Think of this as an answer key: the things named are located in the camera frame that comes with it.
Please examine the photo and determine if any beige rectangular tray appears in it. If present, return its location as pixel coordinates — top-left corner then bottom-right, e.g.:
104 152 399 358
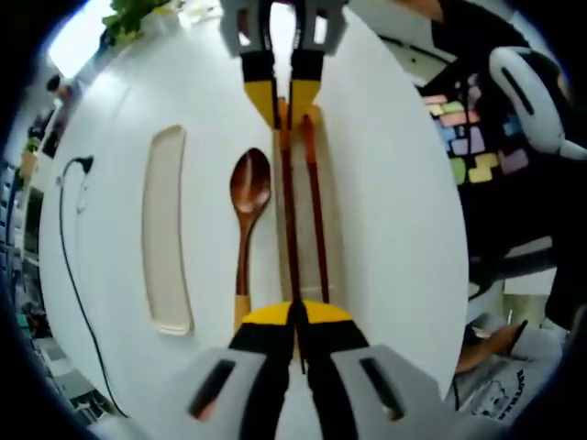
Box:
140 123 196 336

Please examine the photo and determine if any white device with dark slot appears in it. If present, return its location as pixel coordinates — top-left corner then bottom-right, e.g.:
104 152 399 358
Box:
488 45 587 160

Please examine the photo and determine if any green potted plant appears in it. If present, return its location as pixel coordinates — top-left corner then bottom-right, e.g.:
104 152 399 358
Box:
101 0 172 47

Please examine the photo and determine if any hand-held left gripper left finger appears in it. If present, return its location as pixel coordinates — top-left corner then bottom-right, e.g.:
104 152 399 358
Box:
185 302 297 440

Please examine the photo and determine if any beige cutlery case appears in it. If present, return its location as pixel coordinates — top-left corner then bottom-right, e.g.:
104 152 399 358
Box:
272 103 349 306

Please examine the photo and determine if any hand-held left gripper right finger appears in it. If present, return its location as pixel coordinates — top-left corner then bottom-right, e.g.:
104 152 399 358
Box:
295 300 444 440

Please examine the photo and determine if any brown wooden spoon utensil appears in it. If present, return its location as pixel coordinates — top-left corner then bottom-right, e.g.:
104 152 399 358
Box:
228 147 273 334

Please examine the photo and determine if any black power cable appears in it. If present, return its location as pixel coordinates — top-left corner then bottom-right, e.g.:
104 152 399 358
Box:
56 155 130 419

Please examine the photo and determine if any brown wooden chopstick utensil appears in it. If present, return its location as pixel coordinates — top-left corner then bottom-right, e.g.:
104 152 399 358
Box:
276 96 307 376
300 114 331 304

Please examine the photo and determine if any white desk socket flap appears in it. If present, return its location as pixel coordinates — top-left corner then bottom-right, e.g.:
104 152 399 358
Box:
74 181 94 214

